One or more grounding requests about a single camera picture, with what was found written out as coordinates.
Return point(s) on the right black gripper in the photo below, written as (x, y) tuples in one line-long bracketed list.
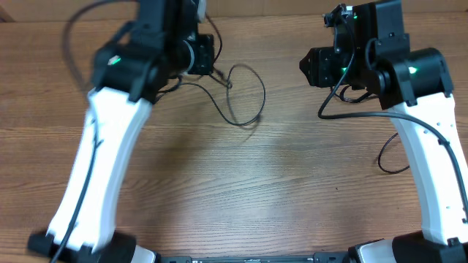
[(317, 72)]

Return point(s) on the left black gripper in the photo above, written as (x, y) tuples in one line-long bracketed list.
[(202, 65)]

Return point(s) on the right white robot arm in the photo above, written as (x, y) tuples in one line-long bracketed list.
[(371, 51)]

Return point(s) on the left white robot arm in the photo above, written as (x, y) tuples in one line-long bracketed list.
[(130, 74)]

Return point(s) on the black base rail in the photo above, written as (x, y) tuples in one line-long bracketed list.
[(318, 257)]

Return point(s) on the cardboard wall panel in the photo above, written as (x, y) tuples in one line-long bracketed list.
[(60, 10)]

